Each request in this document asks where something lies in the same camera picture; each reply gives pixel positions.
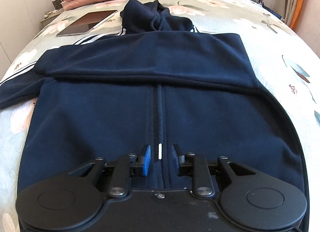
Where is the tablet with brown cover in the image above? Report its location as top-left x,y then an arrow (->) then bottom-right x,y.
56,10 -> 118,37

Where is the small framed picture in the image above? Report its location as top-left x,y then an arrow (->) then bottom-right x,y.
52,0 -> 65,10

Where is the white wardrobe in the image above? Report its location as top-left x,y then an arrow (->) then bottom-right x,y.
1,0 -> 55,77

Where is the navy blue hooded jacket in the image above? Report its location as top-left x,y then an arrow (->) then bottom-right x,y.
1,0 -> 310,231

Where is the floral quilted bedspread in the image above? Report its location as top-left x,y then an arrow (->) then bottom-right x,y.
1,0 -> 319,231

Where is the beige bedside table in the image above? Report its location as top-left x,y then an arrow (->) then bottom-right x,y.
40,9 -> 63,28

